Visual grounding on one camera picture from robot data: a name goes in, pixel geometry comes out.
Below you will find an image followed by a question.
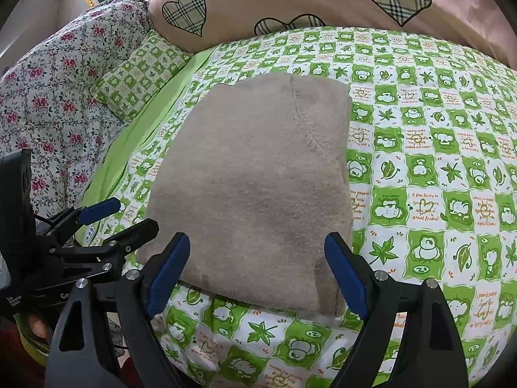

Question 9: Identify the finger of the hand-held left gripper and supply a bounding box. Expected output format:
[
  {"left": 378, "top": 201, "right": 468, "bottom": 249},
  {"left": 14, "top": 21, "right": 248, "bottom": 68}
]
[
  {"left": 36, "top": 197, "right": 122, "bottom": 236},
  {"left": 48, "top": 218, "right": 160, "bottom": 269}
]

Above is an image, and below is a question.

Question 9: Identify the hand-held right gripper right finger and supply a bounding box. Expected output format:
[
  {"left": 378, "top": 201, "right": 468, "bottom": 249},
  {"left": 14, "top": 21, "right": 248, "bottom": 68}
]
[{"left": 324, "top": 232, "right": 469, "bottom": 388}]

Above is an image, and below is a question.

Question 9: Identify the beige knit sweater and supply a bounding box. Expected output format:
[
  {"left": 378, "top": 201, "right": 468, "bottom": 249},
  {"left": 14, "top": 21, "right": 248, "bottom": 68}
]
[{"left": 135, "top": 73, "right": 355, "bottom": 319}]

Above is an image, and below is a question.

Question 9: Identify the green checkered bed sheet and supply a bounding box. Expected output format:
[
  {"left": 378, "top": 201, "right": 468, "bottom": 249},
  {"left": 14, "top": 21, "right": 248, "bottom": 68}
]
[{"left": 79, "top": 26, "right": 517, "bottom": 388}]

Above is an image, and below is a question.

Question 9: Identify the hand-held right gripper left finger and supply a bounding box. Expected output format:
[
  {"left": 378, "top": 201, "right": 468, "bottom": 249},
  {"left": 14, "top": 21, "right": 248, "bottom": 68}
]
[{"left": 44, "top": 232, "right": 191, "bottom": 388}]

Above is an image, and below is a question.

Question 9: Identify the green checkered pillow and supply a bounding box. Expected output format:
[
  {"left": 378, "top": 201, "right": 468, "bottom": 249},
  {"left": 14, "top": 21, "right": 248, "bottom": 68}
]
[{"left": 92, "top": 29, "right": 194, "bottom": 125}]

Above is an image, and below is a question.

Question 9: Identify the red cloth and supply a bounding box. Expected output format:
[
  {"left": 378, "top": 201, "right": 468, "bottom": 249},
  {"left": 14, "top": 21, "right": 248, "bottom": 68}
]
[{"left": 0, "top": 327, "right": 53, "bottom": 388}]

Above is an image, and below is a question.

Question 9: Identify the person's left hand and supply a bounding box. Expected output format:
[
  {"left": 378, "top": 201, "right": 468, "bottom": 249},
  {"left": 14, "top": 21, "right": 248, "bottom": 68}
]
[{"left": 26, "top": 314, "right": 51, "bottom": 339}]

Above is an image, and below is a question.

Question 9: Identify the floral print blanket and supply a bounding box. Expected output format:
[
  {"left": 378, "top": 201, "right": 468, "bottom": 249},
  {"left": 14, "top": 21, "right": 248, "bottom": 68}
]
[{"left": 0, "top": 0, "right": 164, "bottom": 229}]

